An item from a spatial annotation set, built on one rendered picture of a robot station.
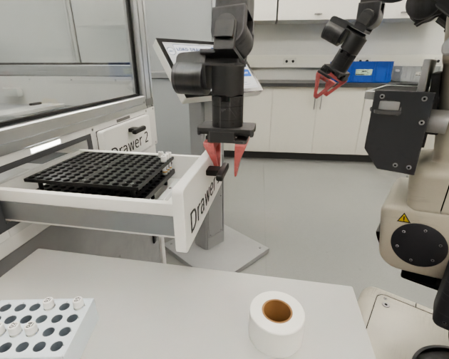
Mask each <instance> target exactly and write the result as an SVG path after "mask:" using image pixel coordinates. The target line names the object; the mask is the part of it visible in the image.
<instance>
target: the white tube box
mask: <svg viewBox="0 0 449 359"><path fill-rule="evenodd" d="M43 300H44V299H25V300H0V322H2V323H4V326H5V329H6V332H5V334H3V335H2V336H1V337H0V359H80V358H81V356H82V354H83V351H84V349H85V347H86V345H87V342H88V340H89V338H90V336H91V334H92V332H93V329H94V328H95V326H96V323H97V321H98V313H97V310H96V304H95V300H94V298H83V302H84V307H83V308H82V309H81V310H77V311H76V310H75V309H74V307H73V303H72V301H73V298H60V299H54V303H55V307H54V308H53V309H52V310H50V311H46V310H45V309H44V307H43V304H42V302H43ZM15 321H18V322H19V323H20V324H21V329H22V333H21V334H20V335H18V336H16V337H14V338H12V337H11V336H10V335H9V332H8V330H7V327H8V325H9V324H11V323H13V322H15ZM30 321H35V322H36V324H37V326H38V333H37V334H36V335H34V336H32V337H28V336H27V335H26V333H25V330H24V326H25V325H26V324H27V323H28V322H30Z"/></svg>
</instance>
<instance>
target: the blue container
mask: <svg viewBox="0 0 449 359"><path fill-rule="evenodd" d="M393 64H394V61H354V62H353V63H352V64H351V66H350V67H349V69H348V70H347V71H348V72H349V73H350V75H349V77H348V80H347V83H389V82H391V74H392V70H393Z"/></svg>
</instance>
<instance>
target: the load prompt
mask: <svg viewBox="0 0 449 359"><path fill-rule="evenodd" d="M173 47H174V49H175V51H176V53H183V52H190V51H200V49H201V48H213V46H192V45H179V44H173Z"/></svg>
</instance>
